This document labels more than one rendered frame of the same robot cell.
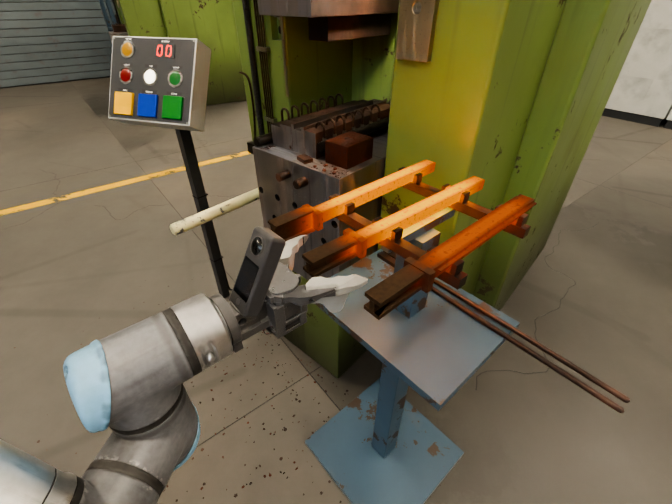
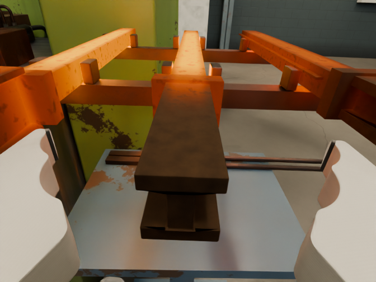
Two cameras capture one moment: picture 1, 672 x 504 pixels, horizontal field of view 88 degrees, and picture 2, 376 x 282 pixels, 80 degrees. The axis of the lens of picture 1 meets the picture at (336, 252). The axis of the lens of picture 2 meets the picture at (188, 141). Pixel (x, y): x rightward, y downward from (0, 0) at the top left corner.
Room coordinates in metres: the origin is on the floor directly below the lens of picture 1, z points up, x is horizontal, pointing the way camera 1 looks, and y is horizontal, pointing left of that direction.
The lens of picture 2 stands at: (0.38, 0.08, 1.04)
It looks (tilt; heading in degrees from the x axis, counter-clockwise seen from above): 31 degrees down; 310
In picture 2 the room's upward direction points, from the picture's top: 2 degrees clockwise
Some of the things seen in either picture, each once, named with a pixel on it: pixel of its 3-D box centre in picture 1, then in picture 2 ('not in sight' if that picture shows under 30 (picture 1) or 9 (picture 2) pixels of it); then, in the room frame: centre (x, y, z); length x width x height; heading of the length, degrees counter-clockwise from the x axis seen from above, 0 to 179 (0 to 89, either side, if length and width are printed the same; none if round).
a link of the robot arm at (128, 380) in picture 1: (134, 368); not in sight; (0.25, 0.24, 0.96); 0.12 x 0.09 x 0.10; 130
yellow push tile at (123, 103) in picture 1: (124, 103); not in sight; (1.30, 0.74, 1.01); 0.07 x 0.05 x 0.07; 73
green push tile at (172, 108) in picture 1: (173, 108); not in sight; (1.24, 0.55, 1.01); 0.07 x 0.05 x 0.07; 73
